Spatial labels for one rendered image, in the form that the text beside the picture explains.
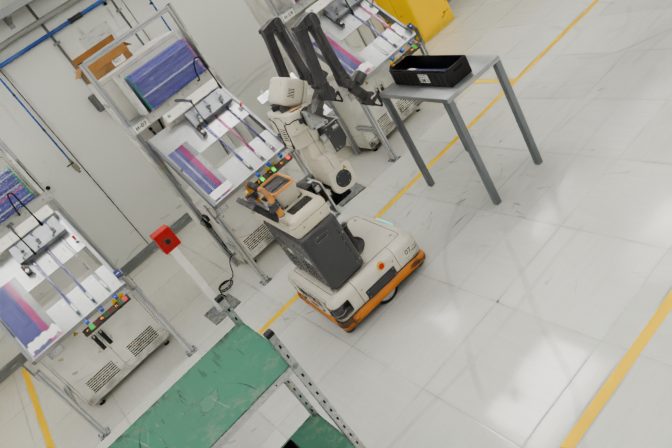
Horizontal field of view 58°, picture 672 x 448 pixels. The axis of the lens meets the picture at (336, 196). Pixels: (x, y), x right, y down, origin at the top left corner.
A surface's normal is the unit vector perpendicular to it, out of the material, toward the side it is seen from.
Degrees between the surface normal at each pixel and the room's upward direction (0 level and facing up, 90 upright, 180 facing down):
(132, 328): 90
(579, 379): 0
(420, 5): 90
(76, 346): 90
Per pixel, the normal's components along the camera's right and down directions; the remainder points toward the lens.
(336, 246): 0.50, 0.18
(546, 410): -0.48, -0.76
